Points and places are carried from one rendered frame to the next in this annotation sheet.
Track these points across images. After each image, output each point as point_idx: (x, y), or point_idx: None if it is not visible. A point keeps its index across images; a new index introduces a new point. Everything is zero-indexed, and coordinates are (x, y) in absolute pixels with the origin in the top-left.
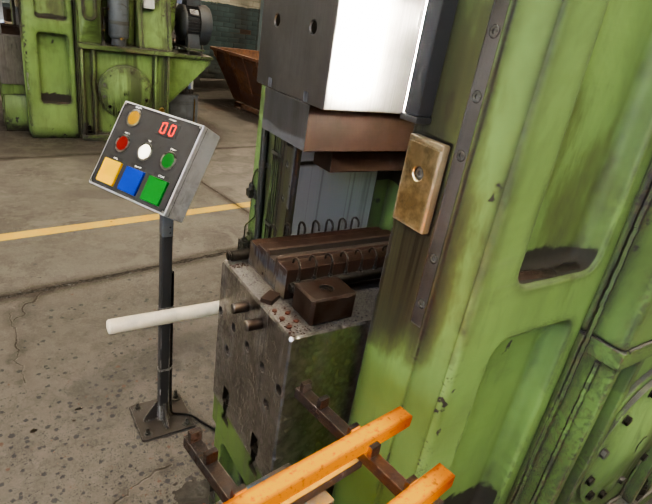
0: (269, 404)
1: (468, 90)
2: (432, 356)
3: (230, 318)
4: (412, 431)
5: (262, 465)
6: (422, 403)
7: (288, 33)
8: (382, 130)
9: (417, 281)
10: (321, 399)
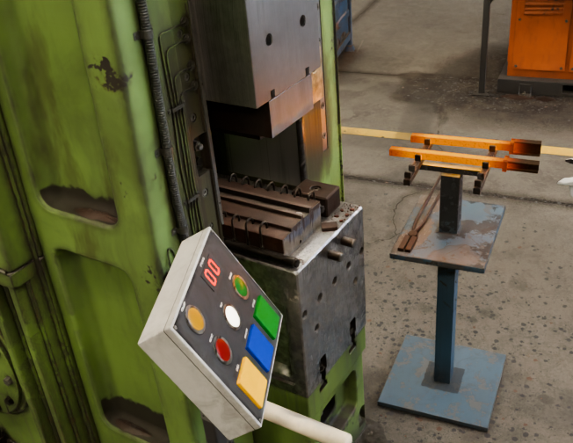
0: (358, 274)
1: None
2: (332, 153)
3: (315, 297)
4: None
5: (360, 322)
6: (335, 183)
7: (283, 40)
8: None
9: (320, 127)
10: (414, 164)
